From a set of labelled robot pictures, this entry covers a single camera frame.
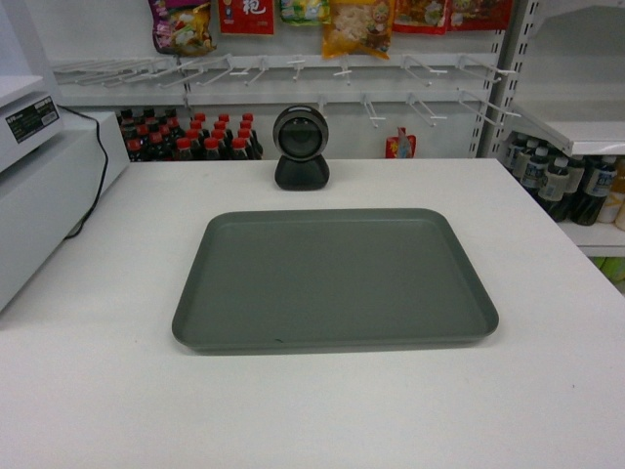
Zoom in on yellow hanging snack bag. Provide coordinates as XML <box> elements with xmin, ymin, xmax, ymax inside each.
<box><xmin>321</xmin><ymin>0</ymin><xmax>396</xmax><ymax>60</ymax></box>

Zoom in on white slotted shelf upright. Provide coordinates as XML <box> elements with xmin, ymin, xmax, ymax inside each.
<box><xmin>477</xmin><ymin>0</ymin><xmax>540</xmax><ymax>158</ymax></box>

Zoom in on red hanging packet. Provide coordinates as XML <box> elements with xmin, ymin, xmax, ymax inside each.
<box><xmin>218</xmin><ymin>0</ymin><xmax>274</xmax><ymax>35</ymax></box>

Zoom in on white cash register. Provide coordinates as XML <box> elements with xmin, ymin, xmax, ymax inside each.
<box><xmin>1</xmin><ymin>75</ymin><xmax>129</xmax><ymax>306</ymax></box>

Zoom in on white checkout counter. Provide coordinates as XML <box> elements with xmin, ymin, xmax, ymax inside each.
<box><xmin>1</xmin><ymin>159</ymin><xmax>624</xmax><ymax>468</ymax></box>

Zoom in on white peg hook rail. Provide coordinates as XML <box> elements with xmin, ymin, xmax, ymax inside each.
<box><xmin>52</xmin><ymin>53</ymin><xmax>515</xmax><ymax>126</ymax></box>

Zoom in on grey silver serving tray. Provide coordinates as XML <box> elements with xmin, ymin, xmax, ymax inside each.
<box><xmin>172</xmin><ymin>208</ymin><xmax>499</xmax><ymax>355</ymax></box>

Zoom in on black barcode scanner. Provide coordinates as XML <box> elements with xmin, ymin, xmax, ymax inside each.
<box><xmin>272</xmin><ymin>105</ymin><xmax>330</xmax><ymax>191</ymax></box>

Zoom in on purple hanging snack bag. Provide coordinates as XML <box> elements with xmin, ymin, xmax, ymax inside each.
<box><xmin>147</xmin><ymin>0</ymin><xmax>215</xmax><ymax>57</ymax></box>

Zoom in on red cap cola bottles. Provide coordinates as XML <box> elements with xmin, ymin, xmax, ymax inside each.
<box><xmin>116</xmin><ymin>107</ymin><xmax>264</xmax><ymax>162</ymax></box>

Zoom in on black power cable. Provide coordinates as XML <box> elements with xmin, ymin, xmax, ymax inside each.
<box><xmin>57</xmin><ymin>104</ymin><xmax>109</xmax><ymax>240</ymax></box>

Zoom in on red yellow pouch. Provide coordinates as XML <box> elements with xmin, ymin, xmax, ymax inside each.
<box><xmin>385</xmin><ymin>127</ymin><xmax>417</xmax><ymax>159</ymax></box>

